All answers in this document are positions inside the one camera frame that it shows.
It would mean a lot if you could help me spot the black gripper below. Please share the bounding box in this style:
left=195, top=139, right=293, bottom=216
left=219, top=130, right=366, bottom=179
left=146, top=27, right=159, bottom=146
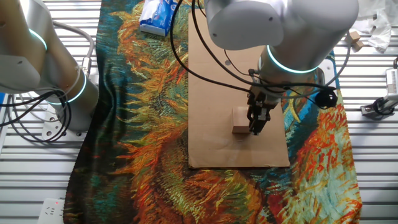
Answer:
left=247, top=85, right=280, bottom=136

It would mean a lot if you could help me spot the pale wooden block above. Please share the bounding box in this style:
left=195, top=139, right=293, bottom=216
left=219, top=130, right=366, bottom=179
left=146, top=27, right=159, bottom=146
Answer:
left=231, top=106, right=251, bottom=135

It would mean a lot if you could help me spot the brown cardboard sheet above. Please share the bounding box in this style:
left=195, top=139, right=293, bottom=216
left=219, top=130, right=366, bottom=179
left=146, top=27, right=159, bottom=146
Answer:
left=188, top=8, right=291, bottom=169

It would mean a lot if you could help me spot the sunflower painting print cloth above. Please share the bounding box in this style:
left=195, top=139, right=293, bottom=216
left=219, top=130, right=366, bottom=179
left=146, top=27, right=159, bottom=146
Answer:
left=63, top=0, right=363, bottom=224

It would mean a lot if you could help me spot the blue tissue pack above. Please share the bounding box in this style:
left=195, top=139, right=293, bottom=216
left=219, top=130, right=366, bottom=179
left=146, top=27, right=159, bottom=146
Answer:
left=139, top=0, right=180, bottom=37

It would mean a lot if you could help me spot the white crumpled plastic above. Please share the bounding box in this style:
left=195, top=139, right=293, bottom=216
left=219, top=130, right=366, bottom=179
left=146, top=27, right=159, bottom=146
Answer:
left=351, top=0, right=398, bottom=54

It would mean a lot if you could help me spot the white power strip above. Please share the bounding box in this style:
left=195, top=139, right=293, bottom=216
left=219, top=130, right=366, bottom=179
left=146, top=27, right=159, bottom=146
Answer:
left=37, top=197, right=66, bottom=224

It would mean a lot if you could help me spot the black arm cable with coil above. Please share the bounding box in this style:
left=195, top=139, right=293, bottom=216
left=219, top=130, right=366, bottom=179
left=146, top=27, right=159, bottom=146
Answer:
left=190, top=0, right=339, bottom=110

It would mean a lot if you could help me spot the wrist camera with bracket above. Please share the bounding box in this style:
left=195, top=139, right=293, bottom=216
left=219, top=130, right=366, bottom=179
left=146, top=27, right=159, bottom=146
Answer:
left=314, top=58, right=337, bottom=91

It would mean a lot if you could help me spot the metal camera bracket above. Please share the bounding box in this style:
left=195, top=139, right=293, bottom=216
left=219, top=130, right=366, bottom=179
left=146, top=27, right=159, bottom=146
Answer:
left=360, top=95, right=398, bottom=121

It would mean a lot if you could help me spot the light grey arm cable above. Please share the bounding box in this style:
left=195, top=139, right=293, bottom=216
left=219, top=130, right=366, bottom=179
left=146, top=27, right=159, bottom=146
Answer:
left=248, top=29, right=352, bottom=100

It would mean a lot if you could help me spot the black small camera cable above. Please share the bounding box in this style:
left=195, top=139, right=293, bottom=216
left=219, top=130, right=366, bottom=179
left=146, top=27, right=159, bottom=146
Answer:
left=372, top=96, right=388, bottom=116

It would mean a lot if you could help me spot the small silver camera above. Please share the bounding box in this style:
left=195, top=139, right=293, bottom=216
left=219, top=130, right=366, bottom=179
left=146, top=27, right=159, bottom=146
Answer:
left=385, top=57, right=398, bottom=97

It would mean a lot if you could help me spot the thick grey robot cable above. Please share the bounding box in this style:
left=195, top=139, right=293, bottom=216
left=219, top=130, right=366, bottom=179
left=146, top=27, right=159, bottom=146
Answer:
left=51, top=20, right=96, bottom=77

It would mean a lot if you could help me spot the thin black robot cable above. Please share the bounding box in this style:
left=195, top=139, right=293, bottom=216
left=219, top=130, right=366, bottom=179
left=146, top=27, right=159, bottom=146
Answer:
left=0, top=89, right=73, bottom=144

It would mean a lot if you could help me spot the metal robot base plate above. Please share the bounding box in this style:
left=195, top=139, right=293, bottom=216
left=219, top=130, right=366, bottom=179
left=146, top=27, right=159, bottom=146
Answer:
left=41, top=102, right=88, bottom=141

